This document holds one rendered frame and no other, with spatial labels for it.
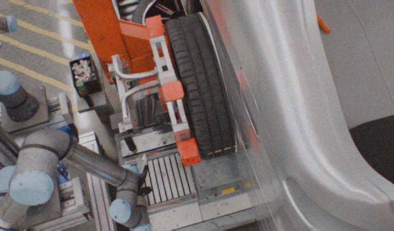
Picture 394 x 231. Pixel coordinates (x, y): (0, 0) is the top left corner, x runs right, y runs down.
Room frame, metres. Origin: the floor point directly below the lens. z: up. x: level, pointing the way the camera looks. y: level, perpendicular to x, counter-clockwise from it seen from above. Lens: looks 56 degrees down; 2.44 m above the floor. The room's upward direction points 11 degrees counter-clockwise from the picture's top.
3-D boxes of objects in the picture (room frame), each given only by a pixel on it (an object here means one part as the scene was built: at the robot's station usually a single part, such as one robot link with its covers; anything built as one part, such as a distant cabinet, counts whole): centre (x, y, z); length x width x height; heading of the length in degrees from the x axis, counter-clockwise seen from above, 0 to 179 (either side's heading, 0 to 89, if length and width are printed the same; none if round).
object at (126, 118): (1.10, 0.21, 1.03); 0.19 x 0.18 x 0.11; 95
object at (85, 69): (1.73, 0.61, 0.51); 0.20 x 0.14 x 0.13; 9
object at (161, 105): (1.20, 0.17, 0.85); 0.21 x 0.14 x 0.14; 95
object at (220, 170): (1.23, -0.07, 0.32); 0.40 x 0.30 x 0.28; 5
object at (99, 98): (1.75, 0.61, 0.44); 0.43 x 0.17 x 0.03; 5
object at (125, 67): (1.36, 0.32, 0.93); 0.09 x 0.05 x 0.05; 95
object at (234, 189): (1.23, -0.07, 0.13); 0.50 x 0.36 x 0.10; 5
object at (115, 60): (1.30, 0.23, 1.03); 0.19 x 0.18 x 0.11; 95
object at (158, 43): (1.21, 0.10, 0.85); 0.54 x 0.07 x 0.54; 5
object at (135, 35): (1.73, 0.05, 0.69); 0.52 x 0.17 x 0.35; 95
